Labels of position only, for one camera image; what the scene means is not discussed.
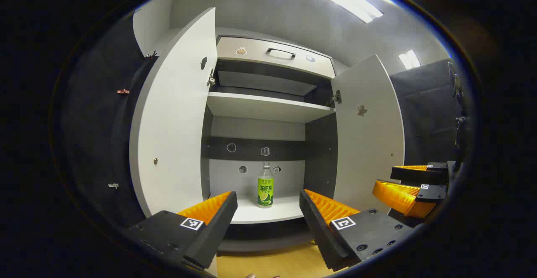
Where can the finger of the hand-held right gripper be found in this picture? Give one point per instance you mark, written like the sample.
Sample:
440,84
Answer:
419,175
434,193

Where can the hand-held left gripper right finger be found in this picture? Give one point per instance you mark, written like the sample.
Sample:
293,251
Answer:
319,227

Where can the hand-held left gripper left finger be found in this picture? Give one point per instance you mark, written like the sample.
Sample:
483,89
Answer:
218,227

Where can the white cabinet door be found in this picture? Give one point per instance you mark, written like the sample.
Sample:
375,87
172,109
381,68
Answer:
369,152
176,123

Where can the clear bottle with green label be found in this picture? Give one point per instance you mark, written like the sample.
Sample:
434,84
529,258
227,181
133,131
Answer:
265,194

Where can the white and grey cabinet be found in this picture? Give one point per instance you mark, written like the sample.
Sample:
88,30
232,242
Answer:
321,152

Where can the metal door hinge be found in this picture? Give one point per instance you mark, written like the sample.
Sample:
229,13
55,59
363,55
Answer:
337,97
211,80

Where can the white cabinet drawer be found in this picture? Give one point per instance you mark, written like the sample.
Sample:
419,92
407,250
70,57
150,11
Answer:
285,65

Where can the white clip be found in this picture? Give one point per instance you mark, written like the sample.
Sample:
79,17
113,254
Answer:
113,185

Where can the small ceiling light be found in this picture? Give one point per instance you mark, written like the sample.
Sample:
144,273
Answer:
409,60

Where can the red clip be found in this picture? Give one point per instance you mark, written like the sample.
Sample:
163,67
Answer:
123,91

